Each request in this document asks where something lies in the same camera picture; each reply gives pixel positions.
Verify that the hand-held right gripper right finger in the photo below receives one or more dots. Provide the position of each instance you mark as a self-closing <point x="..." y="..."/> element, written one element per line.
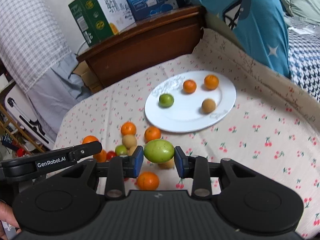
<point x="180" y="161"/>

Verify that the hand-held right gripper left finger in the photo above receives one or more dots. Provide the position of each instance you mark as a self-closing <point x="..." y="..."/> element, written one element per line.
<point x="138" y="161"/>

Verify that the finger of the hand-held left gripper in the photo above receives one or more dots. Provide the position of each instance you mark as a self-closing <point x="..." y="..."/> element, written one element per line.
<point x="87" y="148"/>

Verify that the orange mandarin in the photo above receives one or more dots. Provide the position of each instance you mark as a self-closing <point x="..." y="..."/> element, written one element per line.
<point x="128" y="128"/>
<point x="148" y="180"/>
<point x="152" y="133"/>
<point x="90" y="139"/>
<point x="100" y="156"/>
<point x="189" y="86"/>
<point x="211" y="82"/>

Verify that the brown kiwi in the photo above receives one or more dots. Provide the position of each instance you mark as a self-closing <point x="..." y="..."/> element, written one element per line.
<point x="129" y="141"/>
<point x="167" y="165"/>
<point x="132" y="150"/>
<point x="208" y="105"/>

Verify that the green jujube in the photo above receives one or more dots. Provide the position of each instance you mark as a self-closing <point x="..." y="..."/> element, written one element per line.
<point x="121" y="150"/>
<point x="159" y="151"/>
<point x="166" y="100"/>

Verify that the red cherry tomato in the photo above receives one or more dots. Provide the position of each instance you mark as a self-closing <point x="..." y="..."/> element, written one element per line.
<point x="111" y="155"/>

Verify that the white oval plate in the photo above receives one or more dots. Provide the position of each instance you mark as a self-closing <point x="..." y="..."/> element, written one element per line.
<point x="185" y="115"/>

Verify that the person's left hand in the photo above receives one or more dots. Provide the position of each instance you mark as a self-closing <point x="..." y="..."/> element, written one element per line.
<point x="7" y="212"/>

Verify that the small red object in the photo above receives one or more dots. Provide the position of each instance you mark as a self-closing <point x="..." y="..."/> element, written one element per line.
<point x="20" y="153"/>

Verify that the white plastic case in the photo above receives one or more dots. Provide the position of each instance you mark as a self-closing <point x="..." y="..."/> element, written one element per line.
<point x="17" y="110"/>

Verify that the grey-blue hanging cloth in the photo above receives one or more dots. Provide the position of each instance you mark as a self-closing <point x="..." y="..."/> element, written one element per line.
<point x="50" y="92"/>

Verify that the cherry print tablecloth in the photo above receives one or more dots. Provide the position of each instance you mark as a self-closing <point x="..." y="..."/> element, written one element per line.
<point x="250" y="142"/>

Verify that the open cardboard box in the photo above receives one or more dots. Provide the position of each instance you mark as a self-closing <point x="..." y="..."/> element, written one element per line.
<point x="83" y="73"/>

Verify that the brown wooden cabinet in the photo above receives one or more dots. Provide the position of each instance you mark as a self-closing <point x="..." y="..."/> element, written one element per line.
<point x="140" y="52"/>

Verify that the beige floral branch cloth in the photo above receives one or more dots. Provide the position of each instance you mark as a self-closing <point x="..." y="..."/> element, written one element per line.
<point x="225" y="52"/>

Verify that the green and white carton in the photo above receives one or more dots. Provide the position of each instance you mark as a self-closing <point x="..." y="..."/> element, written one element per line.
<point x="95" y="17"/>

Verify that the grey checked cloth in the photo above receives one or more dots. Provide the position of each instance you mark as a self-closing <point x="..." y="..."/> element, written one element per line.
<point x="27" y="30"/>

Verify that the olive green pillow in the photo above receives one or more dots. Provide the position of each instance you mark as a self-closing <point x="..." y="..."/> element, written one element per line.
<point x="217" y="27"/>

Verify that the blue star pillow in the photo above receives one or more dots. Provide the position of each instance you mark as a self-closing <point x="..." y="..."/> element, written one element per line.
<point x="255" y="25"/>

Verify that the navy white houndstooth blanket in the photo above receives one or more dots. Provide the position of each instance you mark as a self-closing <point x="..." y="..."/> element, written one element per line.
<point x="305" y="62"/>

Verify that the blue printed carton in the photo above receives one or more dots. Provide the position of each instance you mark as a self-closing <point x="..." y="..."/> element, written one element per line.
<point x="150" y="0"/>

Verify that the white lace cloth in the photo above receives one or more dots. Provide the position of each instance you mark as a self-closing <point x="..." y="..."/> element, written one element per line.
<point x="302" y="25"/>

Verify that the wooden rack frame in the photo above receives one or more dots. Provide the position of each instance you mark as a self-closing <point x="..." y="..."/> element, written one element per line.
<point x="15" y="127"/>

